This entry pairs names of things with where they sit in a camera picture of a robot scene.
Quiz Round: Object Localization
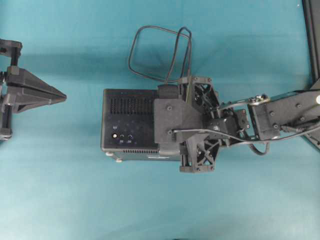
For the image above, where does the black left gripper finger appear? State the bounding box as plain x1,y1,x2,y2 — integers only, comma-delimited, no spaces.
7,96,67,114
7,66,67,98

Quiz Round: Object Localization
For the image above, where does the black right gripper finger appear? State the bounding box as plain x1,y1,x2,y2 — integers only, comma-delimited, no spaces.
159,147,181,162
157,84,179,99

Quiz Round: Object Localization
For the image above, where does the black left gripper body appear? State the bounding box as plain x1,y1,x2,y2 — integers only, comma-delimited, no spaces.
0,39,23,140

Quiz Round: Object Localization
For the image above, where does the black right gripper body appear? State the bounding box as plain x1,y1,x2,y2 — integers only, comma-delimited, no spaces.
178,76,250,173

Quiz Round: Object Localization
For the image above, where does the black USB cable with plug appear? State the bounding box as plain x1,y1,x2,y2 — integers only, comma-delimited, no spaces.
127,25,193,99

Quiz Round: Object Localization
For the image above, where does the black mini PC box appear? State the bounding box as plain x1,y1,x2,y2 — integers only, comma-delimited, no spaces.
100,88,180,162

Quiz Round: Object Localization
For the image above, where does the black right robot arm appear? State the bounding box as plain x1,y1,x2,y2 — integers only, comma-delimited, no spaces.
153,76,320,173

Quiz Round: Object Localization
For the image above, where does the black wrist camera mount plate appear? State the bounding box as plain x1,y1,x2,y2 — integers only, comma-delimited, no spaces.
153,98,204,144

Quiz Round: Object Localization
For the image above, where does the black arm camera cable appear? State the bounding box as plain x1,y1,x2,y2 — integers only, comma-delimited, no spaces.
169,126,320,156

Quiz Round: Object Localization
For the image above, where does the black frame rail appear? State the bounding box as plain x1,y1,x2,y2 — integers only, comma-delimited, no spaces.
301,0,320,151

